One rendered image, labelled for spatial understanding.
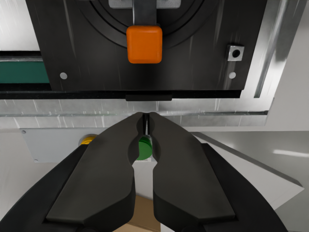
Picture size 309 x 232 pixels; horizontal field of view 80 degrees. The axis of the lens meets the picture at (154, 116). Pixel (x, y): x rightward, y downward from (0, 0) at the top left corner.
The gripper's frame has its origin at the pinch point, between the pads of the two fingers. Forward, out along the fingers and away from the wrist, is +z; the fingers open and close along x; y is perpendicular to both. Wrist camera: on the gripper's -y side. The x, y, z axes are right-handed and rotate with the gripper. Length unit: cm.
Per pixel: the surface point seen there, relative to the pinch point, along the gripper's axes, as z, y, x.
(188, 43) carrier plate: 10.3, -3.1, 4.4
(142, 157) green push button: 10.2, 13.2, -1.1
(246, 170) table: 21.5, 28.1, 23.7
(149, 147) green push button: 10.2, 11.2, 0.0
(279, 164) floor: 107, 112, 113
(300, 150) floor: 107, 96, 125
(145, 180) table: 21.5, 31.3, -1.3
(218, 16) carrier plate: 10.3, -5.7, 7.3
